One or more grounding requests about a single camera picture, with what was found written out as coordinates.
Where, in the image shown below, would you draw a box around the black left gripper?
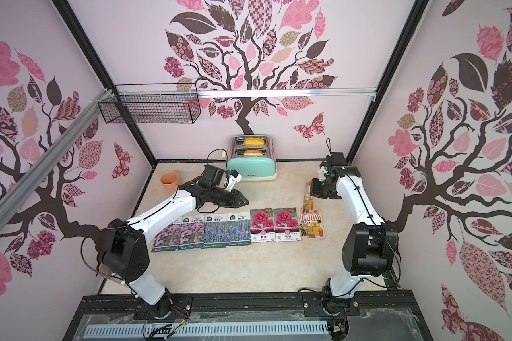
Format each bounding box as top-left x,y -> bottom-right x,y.
209,186 -> 249,208

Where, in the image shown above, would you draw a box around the lavender seed packet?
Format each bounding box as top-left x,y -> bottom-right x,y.
226,212 -> 252,247
202,214 -> 229,249

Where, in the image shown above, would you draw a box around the sunflower shop seed packet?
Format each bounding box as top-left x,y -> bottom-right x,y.
301,180 -> 321,214

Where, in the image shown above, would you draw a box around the pink hollyhock seed packet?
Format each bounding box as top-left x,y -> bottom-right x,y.
250,208 -> 276,243

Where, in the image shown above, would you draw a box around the pink cosmos seed packet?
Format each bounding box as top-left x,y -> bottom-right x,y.
179,215 -> 205,250

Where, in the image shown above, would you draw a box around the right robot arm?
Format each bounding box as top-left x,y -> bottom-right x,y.
309,152 -> 400,304

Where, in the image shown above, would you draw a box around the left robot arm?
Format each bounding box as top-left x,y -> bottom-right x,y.
97,164 -> 249,319

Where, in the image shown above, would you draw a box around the orange mug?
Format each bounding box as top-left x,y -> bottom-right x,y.
160,171 -> 181,194

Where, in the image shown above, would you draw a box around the toast slice front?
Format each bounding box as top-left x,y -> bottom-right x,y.
243,149 -> 265,157

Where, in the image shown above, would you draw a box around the toast slice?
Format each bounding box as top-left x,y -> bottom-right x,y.
243,149 -> 265,157
243,137 -> 265,148

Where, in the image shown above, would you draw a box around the mint green toaster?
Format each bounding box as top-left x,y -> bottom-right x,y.
227,135 -> 277,181

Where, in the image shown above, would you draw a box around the toast slice rear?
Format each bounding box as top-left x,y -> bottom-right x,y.
243,137 -> 265,148

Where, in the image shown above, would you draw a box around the aluminium rail back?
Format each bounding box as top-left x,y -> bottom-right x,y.
197,88 -> 377,98

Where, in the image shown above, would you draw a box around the aluminium rail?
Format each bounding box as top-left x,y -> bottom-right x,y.
0,89 -> 112,231
197,88 -> 377,98

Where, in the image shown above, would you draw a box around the black wire basket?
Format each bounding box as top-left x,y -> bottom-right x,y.
98,81 -> 203,124

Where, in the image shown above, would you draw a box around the black base frame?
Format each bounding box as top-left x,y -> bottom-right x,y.
64,290 -> 432,340

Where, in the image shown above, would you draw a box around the white cable duct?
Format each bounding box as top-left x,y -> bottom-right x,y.
78,321 -> 329,340

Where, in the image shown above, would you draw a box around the aluminium rail left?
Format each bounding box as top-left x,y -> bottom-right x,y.
0,89 -> 112,231

